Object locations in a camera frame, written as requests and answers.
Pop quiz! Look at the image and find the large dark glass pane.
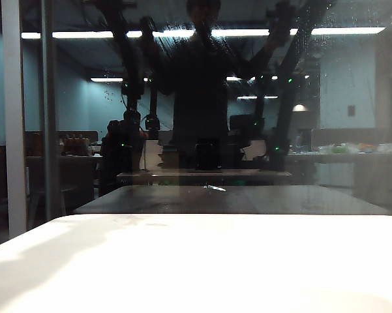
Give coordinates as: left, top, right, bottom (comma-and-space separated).
21, 0, 392, 217

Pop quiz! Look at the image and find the grey vertical metal pole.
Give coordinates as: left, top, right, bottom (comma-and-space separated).
40, 0, 61, 220

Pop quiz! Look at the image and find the white vertical window frame post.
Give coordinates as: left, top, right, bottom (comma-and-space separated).
0, 0, 28, 239

